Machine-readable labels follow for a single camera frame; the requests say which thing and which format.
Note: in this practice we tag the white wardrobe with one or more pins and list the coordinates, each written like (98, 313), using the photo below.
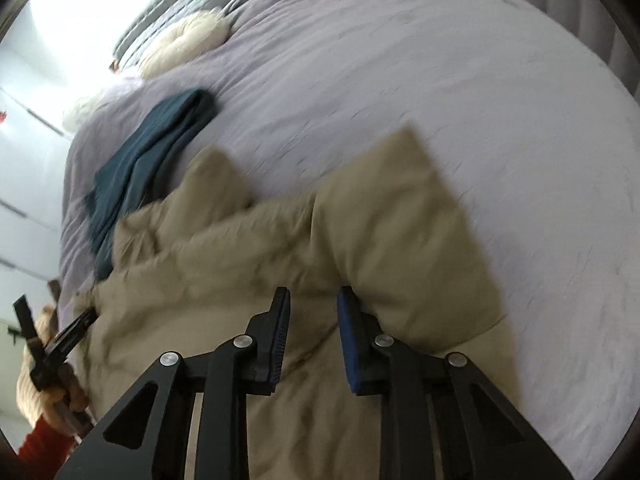
(30, 185)

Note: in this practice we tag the grey quilted headboard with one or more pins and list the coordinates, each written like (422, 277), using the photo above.
(165, 15)

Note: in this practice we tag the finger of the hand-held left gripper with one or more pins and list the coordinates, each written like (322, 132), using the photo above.
(24, 320)
(72, 332)

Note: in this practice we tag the bed with lavender cover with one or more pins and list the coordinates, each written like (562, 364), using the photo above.
(450, 85)

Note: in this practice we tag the person's left forearm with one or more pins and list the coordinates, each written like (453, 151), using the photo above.
(47, 442)

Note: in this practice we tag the blue denim jeans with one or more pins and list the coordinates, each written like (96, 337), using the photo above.
(150, 160)

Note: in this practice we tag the round cream cushion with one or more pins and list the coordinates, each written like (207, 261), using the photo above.
(185, 42)

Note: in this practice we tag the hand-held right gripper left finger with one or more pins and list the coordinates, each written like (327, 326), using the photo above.
(280, 340)

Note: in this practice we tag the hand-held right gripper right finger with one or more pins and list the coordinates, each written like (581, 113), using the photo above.
(350, 340)

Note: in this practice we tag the beige striped fleece garment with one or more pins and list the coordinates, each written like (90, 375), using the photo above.
(27, 395)

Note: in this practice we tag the person's left hand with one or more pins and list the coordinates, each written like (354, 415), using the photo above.
(75, 390)

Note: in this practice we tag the beige puffer jacket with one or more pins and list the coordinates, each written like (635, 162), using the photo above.
(400, 240)

